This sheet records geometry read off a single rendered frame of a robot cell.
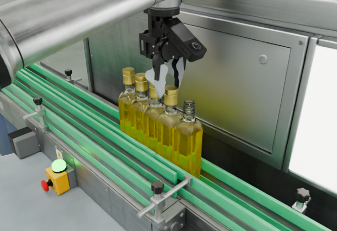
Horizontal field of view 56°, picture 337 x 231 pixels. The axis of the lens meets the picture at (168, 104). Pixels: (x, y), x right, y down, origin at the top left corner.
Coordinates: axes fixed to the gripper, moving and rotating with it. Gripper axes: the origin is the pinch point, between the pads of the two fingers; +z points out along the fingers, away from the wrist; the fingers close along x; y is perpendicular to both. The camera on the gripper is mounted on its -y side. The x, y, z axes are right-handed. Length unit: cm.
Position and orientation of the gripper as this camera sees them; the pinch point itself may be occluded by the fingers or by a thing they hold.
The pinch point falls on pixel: (170, 90)
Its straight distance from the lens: 79.7
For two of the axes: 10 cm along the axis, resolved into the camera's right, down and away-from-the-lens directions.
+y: -7.1, -3.3, 6.3
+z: 0.0, 8.8, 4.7
